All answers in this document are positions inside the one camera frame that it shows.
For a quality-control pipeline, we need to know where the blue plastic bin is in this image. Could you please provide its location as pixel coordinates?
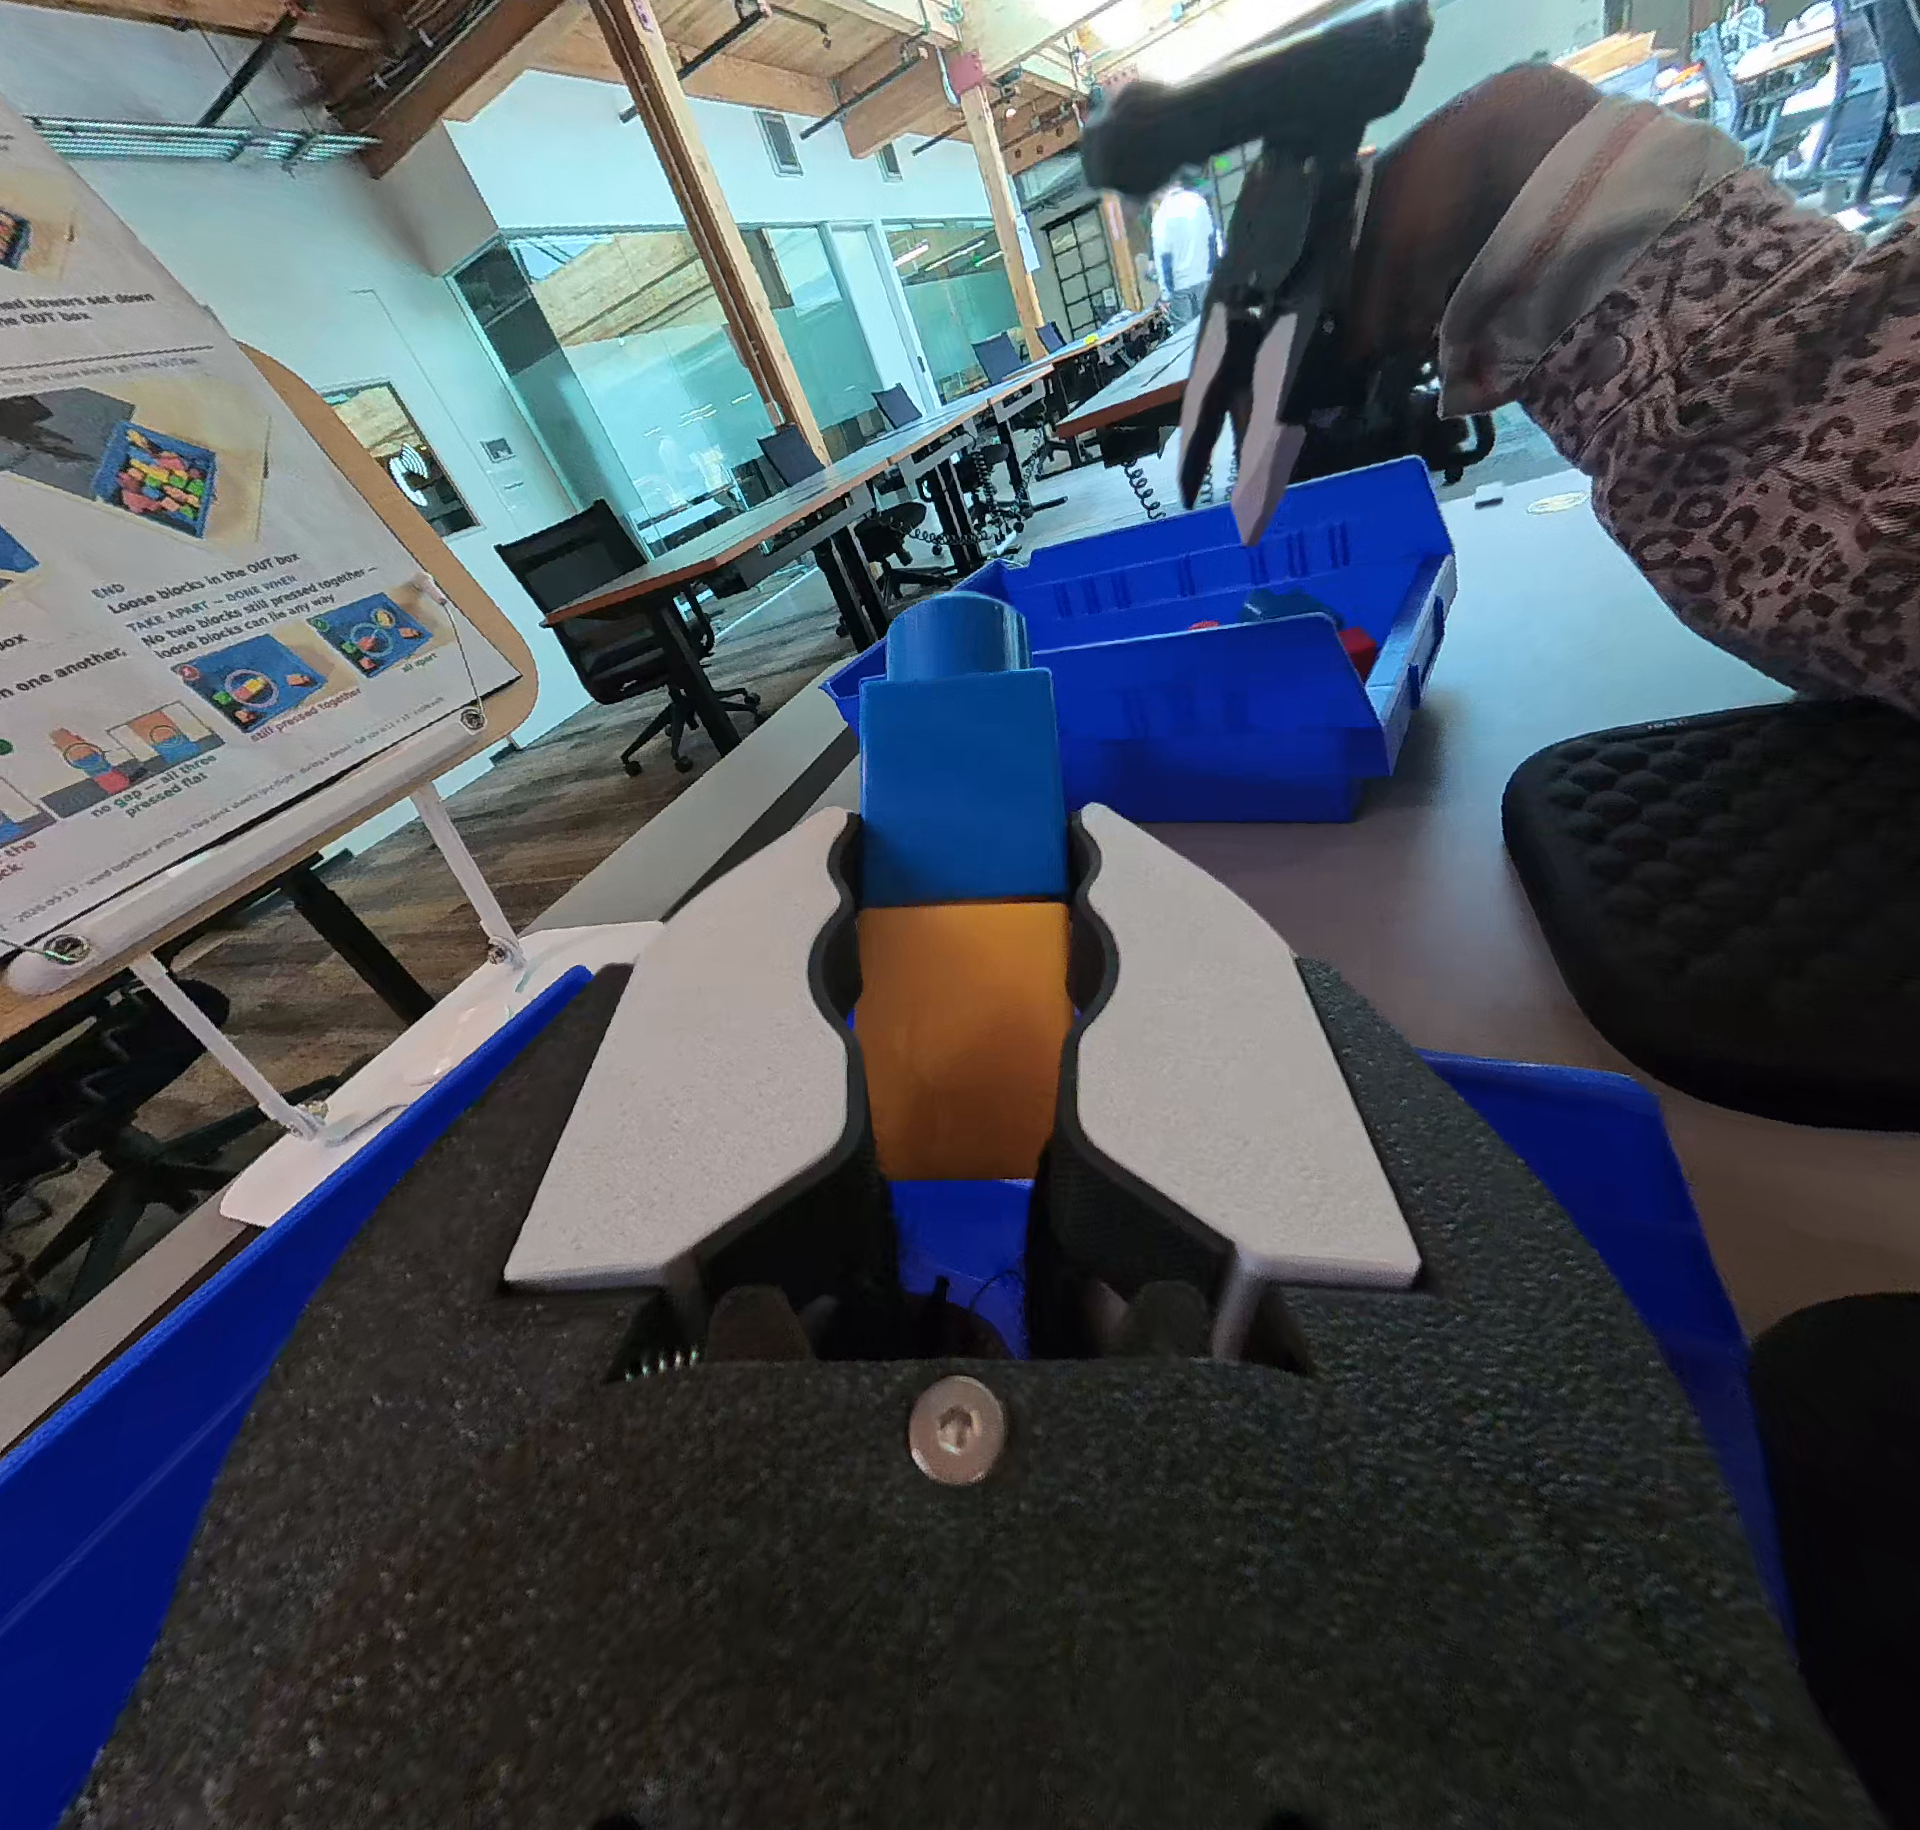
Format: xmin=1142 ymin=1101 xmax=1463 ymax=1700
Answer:
xmin=0 ymin=963 xmax=1797 ymax=1718
xmin=821 ymin=453 xmax=1461 ymax=826

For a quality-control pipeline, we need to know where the black padded armrest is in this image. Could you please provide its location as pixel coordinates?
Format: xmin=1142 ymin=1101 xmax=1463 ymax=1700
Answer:
xmin=1503 ymin=697 xmax=1920 ymax=1132

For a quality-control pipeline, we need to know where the heap of single toy blocks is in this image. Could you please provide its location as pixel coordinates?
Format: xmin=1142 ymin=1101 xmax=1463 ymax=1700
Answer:
xmin=1185 ymin=583 xmax=1382 ymax=682

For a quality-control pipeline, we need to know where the white poster stand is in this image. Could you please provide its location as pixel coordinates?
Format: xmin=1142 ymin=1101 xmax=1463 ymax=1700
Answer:
xmin=0 ymin=777 xmax=671 ymax=1235

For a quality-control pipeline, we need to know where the black office chair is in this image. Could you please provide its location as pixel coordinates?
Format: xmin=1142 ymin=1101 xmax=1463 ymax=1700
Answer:
xmin=495 ymin=498 xmax=762 ymax=777

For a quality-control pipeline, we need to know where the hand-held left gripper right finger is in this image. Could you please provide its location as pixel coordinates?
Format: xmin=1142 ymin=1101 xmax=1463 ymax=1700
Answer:
xmin=1028 ymin=802 xmax=1426 ymax=1362

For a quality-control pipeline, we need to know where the instruction poster board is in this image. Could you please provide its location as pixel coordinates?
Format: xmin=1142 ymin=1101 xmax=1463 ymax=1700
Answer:
xmin=0 ymin=90 xmax=542 ymax=1046

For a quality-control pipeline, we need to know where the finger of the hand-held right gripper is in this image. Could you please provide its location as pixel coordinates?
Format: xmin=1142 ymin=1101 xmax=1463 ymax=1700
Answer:
xmin=1175 ymin=312 xmax=1248 ymax=510
xmin=1231 ymin=307 xmax=1323 ymax=546

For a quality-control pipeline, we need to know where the wooden top office desk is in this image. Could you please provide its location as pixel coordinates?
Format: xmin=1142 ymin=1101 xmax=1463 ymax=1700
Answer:
xmin=543 ymin=503 xmax=902 ymax=757
xmin=1055 ymin=315 xmax=1203 ymax=451

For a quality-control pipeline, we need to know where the blue and orange block tower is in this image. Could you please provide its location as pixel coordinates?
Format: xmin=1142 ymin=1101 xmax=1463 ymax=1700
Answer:
xmin=854 ymin=589 xmax=1076 ymax=1183

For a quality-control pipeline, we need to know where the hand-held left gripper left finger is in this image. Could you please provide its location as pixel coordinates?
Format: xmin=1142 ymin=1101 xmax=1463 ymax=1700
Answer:
xmin=503 ymin=808 xmax=902 ymax=1362

